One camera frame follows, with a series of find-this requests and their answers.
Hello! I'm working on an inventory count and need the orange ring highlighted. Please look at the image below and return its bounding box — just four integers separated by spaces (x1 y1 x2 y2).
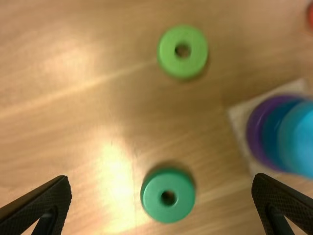
305 2 313 28

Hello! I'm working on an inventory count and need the wooden peg base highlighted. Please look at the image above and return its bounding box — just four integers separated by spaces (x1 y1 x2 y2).
228 78 309 176

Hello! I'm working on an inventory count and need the dark green ring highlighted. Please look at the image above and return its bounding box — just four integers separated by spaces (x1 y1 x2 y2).
139 167 197 225

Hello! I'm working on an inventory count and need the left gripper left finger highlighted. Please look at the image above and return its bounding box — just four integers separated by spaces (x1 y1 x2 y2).
0 175 73 235

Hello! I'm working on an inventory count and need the purple ring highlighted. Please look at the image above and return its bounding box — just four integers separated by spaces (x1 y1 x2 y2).
246 94 306 172

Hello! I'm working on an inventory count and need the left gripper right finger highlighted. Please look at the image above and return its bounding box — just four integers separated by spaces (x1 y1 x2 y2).
251 172 313 235

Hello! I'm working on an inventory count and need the dark blue ring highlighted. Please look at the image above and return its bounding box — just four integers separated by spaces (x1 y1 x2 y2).
262 97 309 172

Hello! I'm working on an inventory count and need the light blue ring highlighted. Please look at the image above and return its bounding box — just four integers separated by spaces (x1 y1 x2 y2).
278 100 313 177

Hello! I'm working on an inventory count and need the light green ring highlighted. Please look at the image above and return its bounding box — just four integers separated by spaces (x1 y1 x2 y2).
156 23 210 82

